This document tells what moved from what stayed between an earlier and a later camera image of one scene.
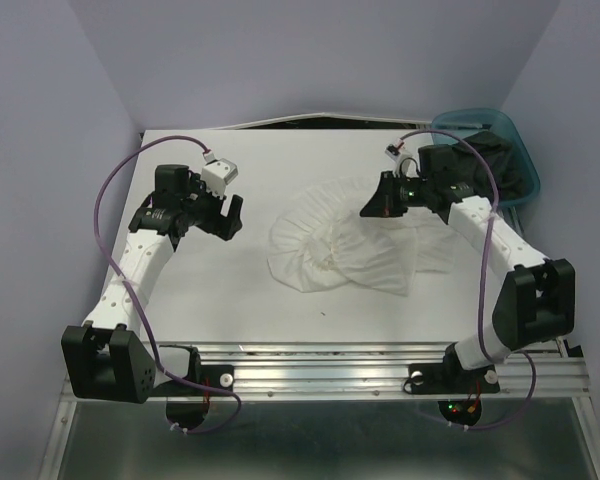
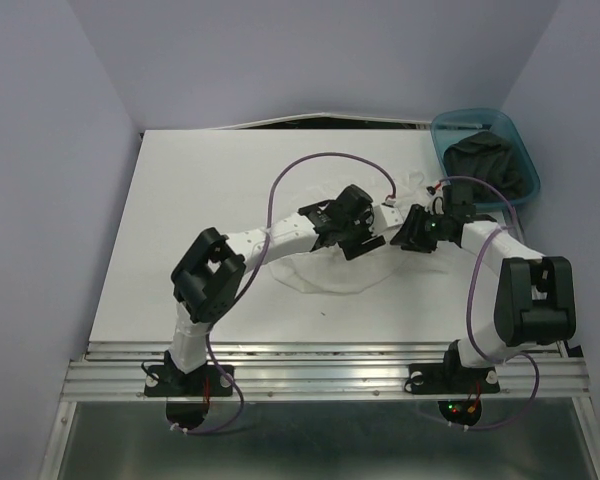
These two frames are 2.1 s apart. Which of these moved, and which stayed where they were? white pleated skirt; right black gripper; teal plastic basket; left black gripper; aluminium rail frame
Moved: left black gripper; white pleated skirt; right black gripper
Stayed: aluminium rail frame; teal plastic basket
